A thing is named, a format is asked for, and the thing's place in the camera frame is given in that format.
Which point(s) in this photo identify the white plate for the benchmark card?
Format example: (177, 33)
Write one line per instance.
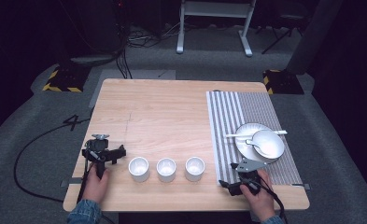
(244, 149)

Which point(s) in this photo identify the person's right hand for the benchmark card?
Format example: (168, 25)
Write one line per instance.
(260, 199)

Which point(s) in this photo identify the person's left hand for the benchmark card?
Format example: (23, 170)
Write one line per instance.
(95, 187)

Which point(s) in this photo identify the black tripod stand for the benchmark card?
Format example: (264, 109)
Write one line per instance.
(280, 34)

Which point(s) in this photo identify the white cup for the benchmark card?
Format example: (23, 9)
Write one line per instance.
(166, 169)
(138, 169)
(194, 168)

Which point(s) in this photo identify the grey striped placemat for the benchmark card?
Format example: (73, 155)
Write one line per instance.
(231, 118)

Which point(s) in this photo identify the white metal table frame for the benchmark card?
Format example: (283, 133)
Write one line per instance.
(214, 11)

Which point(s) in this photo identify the white bowl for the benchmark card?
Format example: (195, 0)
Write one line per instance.
(270, 144)

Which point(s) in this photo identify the black yellow striped base plate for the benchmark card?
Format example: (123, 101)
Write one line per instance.
(282, 82)
(66, 79)

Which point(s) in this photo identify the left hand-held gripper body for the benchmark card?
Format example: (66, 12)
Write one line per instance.
(97, 146)

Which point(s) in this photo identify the grey tape strip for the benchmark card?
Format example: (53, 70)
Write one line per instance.
(70, 182)
(302, 186)

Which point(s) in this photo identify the white spoon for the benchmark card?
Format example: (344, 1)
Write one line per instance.
(253, 143)

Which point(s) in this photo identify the grey slanted post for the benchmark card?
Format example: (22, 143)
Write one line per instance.
(315, 37)

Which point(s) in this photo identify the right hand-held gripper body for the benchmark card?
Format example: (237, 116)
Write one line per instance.
(249, 174)

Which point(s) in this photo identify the white chopsticks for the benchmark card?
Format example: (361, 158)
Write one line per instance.
(237, 135)

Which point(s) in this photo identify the black tape cross mark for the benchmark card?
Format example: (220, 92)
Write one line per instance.
(72, 122)

